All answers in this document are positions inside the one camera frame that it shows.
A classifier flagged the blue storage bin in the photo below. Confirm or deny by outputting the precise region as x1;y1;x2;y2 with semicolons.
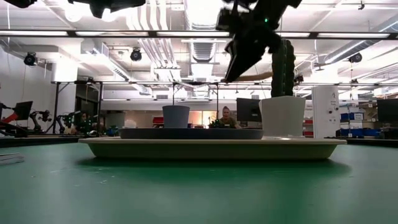
340;112;365;122

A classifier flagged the black overhead frame bar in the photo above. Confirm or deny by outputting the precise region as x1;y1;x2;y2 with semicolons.
0;29;398;40

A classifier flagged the grey cup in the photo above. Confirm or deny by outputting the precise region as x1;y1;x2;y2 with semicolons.
162;105;191;129

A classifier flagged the black metal frame stand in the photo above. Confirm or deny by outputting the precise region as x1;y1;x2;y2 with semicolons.
46;79;104;135

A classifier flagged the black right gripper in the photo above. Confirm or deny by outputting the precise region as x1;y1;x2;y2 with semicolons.
223;11;283;83

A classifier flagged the black computer monitor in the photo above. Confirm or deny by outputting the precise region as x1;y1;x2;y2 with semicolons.
236;97;262;123
376;98;398;123

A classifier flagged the black ceiling spotlight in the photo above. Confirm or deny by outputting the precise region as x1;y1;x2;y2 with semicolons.
129;47;143;62
23;52;39;67
348;52;363;64

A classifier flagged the black tilted monitor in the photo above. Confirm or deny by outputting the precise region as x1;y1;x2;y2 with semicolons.
12;100;34;121

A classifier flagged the white tall cabinet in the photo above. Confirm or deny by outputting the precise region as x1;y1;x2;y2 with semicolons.
311;85;341;139

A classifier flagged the beige serving tray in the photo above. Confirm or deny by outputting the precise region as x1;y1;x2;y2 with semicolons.
78;136;348;161

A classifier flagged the dark green ribbed cactus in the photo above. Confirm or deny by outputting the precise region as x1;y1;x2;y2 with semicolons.
270;38;297;98

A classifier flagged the white cup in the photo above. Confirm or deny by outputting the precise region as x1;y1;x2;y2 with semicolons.
258;95;307;138

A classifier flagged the person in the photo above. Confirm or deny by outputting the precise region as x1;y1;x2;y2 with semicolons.
216;106;243;129
73;111;93;135

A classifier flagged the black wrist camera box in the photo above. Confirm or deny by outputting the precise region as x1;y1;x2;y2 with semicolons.
215;7;238;32

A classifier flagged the dark grey plate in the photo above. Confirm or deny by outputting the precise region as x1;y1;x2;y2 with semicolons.
118;128;265;141

